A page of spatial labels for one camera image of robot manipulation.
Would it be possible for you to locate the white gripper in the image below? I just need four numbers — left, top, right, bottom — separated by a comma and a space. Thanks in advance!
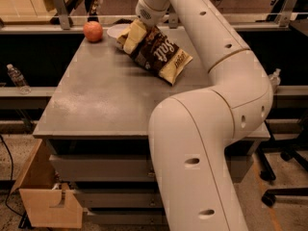
123, 0, 167, 54

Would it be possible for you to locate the brown chip bag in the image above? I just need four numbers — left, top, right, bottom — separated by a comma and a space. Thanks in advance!
116, 27, 193, 86

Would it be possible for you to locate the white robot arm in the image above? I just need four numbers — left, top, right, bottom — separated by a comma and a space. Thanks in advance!
136, 0, 273, 231

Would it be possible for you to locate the white bowl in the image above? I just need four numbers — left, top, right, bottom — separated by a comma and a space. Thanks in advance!
107, 24, 128, 46

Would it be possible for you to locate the red apple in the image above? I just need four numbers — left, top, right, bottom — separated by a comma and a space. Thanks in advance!
83, 21, 103, 42

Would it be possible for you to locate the grey drawer cabinet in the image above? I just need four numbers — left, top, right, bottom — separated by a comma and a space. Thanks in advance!
33, 27, 271, 227

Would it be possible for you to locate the clear water bottle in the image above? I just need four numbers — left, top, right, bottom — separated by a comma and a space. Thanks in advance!
7, 64, 31, 94

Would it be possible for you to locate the clear sanitizer bottle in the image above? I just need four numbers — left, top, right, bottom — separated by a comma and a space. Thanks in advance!
269, 68, 281, 91

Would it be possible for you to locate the open wooden drawer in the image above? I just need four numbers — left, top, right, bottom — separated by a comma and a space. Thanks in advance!
11, 140, 83, 229

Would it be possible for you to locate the black office chair base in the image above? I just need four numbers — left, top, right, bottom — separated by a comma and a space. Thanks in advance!
256, 125, 308, 207

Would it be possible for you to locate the middle metal bracket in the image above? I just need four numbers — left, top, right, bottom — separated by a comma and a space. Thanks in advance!
168, 6, 179, 29

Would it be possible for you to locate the metal bracket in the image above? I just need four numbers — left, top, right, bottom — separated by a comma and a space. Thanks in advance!
168, 6, 179, 29
277, 0, 297, 27
53, 0, 71, 30

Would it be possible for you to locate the left metal bracket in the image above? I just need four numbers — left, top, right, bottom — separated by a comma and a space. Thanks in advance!
53, 0, 71, 30

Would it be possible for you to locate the right metal bracket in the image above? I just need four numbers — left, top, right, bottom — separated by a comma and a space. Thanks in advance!
277, 0, 297, 27

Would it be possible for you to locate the black floor cable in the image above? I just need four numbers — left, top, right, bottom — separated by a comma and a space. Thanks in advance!
0, 133, 25, 218

